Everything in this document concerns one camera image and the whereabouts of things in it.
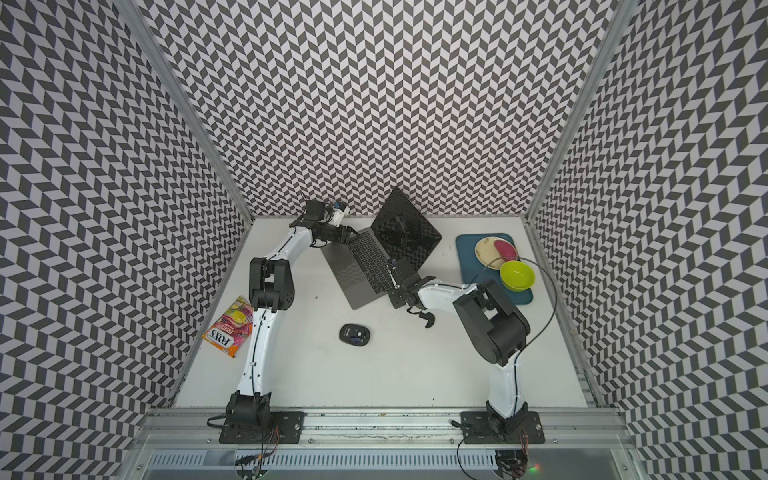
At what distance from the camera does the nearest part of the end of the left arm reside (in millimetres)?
957

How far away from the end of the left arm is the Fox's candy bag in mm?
325

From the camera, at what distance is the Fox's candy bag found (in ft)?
2.82
